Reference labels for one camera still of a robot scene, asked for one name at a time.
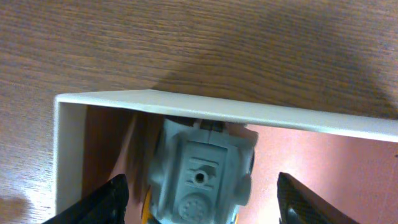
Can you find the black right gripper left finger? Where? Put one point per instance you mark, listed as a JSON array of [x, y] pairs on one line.
[[106, 205]]

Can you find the white cardboard box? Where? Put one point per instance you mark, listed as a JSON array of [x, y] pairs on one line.
[[147, 156]]

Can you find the yellow grey toy truck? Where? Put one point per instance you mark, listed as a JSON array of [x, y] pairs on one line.
[[200, 172]]

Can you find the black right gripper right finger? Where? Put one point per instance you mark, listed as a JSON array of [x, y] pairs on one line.
[[300, 205]]

